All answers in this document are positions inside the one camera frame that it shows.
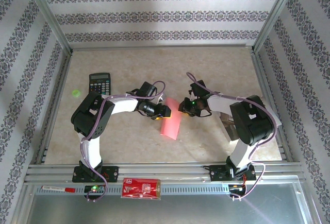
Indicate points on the aluminium side rail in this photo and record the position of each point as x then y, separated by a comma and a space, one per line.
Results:
270, 100
56, 105

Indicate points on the long aluminium base rail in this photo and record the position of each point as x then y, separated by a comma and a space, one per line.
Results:
165, 170

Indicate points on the white printed booklet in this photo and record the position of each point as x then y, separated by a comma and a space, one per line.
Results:
277, 120

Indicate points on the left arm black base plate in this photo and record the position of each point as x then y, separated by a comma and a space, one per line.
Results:
111, 173

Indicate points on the red snack packet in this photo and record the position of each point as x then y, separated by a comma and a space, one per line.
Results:
140, 188

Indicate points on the pink paper sheet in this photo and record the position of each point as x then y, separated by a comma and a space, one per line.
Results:
171, 126

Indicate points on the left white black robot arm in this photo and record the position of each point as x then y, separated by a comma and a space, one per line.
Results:
121, 106

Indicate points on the black desk calculator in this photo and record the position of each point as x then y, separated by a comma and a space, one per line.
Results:
100, 82

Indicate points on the small controller board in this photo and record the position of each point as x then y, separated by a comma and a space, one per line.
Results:
236, 187
94, 188

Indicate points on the aluminium rail below patterned wall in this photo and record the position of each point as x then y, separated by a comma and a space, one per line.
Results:
159, 47

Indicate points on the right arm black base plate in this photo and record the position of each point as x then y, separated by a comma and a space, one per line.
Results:
216, 173

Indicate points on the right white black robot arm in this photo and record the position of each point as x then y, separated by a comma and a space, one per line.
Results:
247, 121

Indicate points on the aluminium frame post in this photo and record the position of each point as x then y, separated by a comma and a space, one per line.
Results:
276, 13
46, 13

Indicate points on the red white marker pen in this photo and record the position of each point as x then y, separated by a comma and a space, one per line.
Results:
58, 189

